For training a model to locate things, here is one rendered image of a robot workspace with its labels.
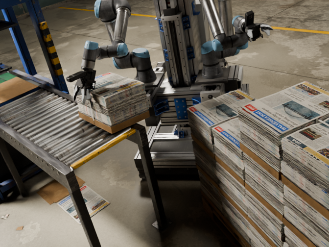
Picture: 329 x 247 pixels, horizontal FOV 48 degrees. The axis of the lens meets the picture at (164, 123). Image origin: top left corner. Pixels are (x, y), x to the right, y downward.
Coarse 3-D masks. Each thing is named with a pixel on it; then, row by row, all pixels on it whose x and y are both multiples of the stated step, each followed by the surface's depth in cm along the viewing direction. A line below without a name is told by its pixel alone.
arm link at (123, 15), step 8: (120, 0) 235; (120, 8) 232; (128, 8) 233; (120, 16) 229; (128, 16) 233; (120, 24) 226; (120, 32) 222; (120, 40) 219; (112, 48) 216; (120, 48) 215; (112, 56) 219; (120, 56) 220
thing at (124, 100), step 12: (120, 84) 222; (132, 84) 219; (96, 96) 211; (108, 96) 207; (120, 96) 211; (132, 96) 217; (144, 96) 222; (96, 108) 217; (108, 108) 207; (120, 108) 213; (132, 108) 219; (144, 108) 225; (96, 120) 223; (108, 120) 212; (120, 120) 215
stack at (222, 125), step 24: (240, 96) 224; (192, 120) 222; (216, 120) 205; (192, 144) 236; (216, 144) 203; (216, 168) 212; (240, 168) 184; (216, 192) 228; (240, 192) 193; (264, 192) 170; (288, 192) 151; (216, 216) 243; (240, 216) 205; (264, 216) 177; (288, 216) 157; (312, 216) 141; (240, 240) 218; (264, 240) 187; (288, 240) 165; (312, 240) 146
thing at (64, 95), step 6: (48, 90) 297; (54, 90) 295; (60, 96) 283; (66, 96) 280; (72, 96) 278; (72, 102) 271; (132, 126) 222; (138, 126) 221; (144, 126) 220; (138, 132) 219; (144, 132) 221; (126, 138) 234; (132, 138) 228; (138, 138) 222; (144, 138) 222; (138, 144) 226; (144, 144) 223
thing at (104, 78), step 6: (96, 78) 236; (102, 78) 235; (108, 78) 234; (114, 78) 234; (96, 84) 227; (78, 96) 230; (78, 102) 234; (84, 108) 231; (84, 114) 233; (90, 114) 227
